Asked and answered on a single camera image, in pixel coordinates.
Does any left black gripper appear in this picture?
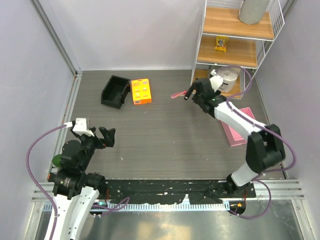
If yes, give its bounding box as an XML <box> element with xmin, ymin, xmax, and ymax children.
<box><xmin>71</xmin><ymin>126</ymin><xmax>115</xmax><ymax>170</ymax></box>

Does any pink strap keyring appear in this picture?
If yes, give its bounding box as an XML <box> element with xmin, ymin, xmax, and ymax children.
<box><xmin>170</xmin><ymin>90</ymin><xmax>187</xmax><ymax>99</ymax></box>

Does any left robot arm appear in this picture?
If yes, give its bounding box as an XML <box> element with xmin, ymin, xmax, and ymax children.
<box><xmin>44</xmin><ymin>127</ymin><xmax>116</xmax><ymax>240</ymax></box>

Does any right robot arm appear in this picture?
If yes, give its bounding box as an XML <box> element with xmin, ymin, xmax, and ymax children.
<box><xmin>184</xmin><ymin>76</ymin><xmax>286</xmax><ymax>197</ymax></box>

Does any grey can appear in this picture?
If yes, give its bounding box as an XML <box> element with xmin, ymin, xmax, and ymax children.
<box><xmin>207</xmin><ymin>65</ymin><xmax>221</xmax><ymax>79</ymax></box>

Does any white paper roll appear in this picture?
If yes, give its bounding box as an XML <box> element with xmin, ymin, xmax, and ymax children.
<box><xmin>216</xmin><ymin>66</ymin><xmax>241</xmax><ymax>93</ymax></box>

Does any black plastic bin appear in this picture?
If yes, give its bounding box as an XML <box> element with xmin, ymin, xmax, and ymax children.
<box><xmin>100</xmin><ymin>75</ymin><xmax>131</xmax><ymax>109</ymax></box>

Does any orange cardboard box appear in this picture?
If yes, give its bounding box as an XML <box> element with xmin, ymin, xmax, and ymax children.
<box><xmin>131</xmin><ymin>78</ymin><xmax>152</xmax><ymax>105</ymax></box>

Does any green lime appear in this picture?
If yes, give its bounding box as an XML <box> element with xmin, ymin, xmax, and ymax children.
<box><xmin>51</xmin><ymin>154</ymin><xmax>62</xmax><ymax>168</ymax></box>

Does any yellow snack packet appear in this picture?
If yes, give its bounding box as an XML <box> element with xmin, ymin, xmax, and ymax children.
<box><xmin>214</xmin><ymin>36</ymin><xmax>229</xmax><ymax>53</ymax></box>

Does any pink plastic tray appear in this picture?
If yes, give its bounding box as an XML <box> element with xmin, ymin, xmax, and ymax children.
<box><xmin>220</xmin><ymin>107</ymin><xmax>255</xmax><ymax>147</ymax></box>

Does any grey felt cylinder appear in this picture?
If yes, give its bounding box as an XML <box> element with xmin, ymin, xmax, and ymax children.
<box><xmin>238</xmin><ymin>0</ymin><xmax>270</xmax><ymax>25</ymax></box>

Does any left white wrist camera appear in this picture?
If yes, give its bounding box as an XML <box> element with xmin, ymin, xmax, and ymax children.
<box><xmin>64</xmin><ymin>117</ymin><xmax>90</xmax><ymax>138</ymax></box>

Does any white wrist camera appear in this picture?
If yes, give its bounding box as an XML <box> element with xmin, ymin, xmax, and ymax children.
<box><xmin>64</xmin><ymin>117</ymin><xmax>90</xmax><ymax>138</ymax></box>
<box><xmin>209</xmin><ymin>73</ymin><xmax>224</xmax><ymax>92</ymax></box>

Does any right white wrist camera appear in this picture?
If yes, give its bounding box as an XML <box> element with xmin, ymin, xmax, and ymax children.
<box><xmin>209</xmin><ymin>73</ymin><xmax>224</xmax><ymax>92</ymax></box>

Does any white wire wooden shelf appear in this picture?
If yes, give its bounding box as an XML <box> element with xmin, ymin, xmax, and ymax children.
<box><xmin>191</xmin><ymin>0</ymin><xmax>285</xmax><ymax>99</ymax></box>

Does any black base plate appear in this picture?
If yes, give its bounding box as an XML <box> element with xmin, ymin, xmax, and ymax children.
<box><xmin>97</xmin><ymin>179</ymin><xmax>256</xmax><ymax>205</ymax></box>

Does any white slotted cable duct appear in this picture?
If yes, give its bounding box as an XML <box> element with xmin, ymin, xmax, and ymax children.
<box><xmin>43</xmin><ymin>201</ymin><xmax>231</xmax><ymax>212</ymax></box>

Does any aluminium frame rail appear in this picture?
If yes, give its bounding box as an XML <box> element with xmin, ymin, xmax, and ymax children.
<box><xmin>29</xmin><ymin>0</ymin><xmax>83</xmax><ymax>78</ymax></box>

